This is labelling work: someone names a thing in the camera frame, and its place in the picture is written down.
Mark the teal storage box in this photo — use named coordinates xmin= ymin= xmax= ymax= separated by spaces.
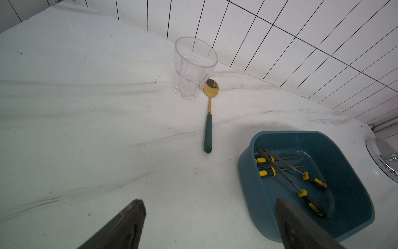
xmin=238 ymin=131 xmax=375 ymax=242

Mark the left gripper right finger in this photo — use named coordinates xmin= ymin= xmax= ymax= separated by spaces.
xmin=275 ymin=198 xmax=343 ymax=249

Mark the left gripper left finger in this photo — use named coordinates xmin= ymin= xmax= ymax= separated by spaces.
xmin=80 ymin=199 xmax=146 ymax=249

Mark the chrome cup holder stand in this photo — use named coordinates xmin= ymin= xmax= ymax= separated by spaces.
xmin=366 ymin=138 xmax=398 ymax=183

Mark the gold spoon green handle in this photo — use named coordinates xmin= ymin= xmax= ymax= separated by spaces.
xmin=203 ymin=79 xmax=219 ymax=154

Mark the clear plastic cup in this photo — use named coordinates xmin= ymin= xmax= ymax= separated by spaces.
xmin=173 ymin=36 xmax=218 ymax=99

